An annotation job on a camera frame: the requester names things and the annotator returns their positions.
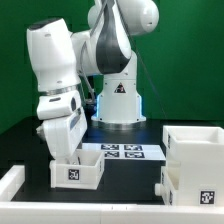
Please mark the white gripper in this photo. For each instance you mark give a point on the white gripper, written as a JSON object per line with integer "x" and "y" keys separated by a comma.
{"x": 63, "y": 134}

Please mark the small white drawer box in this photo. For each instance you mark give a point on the small white drawer box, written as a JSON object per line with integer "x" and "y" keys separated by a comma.
{"x": 166, "y": 188}
{"x": 82, "y": 171}

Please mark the large white drawer housing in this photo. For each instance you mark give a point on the large white drawer housing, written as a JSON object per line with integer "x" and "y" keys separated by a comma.
{"x": 195, "y": 161}

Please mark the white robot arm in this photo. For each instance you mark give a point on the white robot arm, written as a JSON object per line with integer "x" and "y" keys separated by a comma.
{"x": 60, "y": 59}

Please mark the white marker sheet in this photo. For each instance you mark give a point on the white marker sheet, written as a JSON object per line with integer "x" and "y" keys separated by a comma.
{"x": 128, "y": 151}

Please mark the white left rail block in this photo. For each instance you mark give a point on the white left rail block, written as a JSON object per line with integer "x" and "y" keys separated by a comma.
{"x": 11, "y": 182}

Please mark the white front rail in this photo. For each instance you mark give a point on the white front rail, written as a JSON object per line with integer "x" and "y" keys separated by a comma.
{"x": 71, "y": 213}

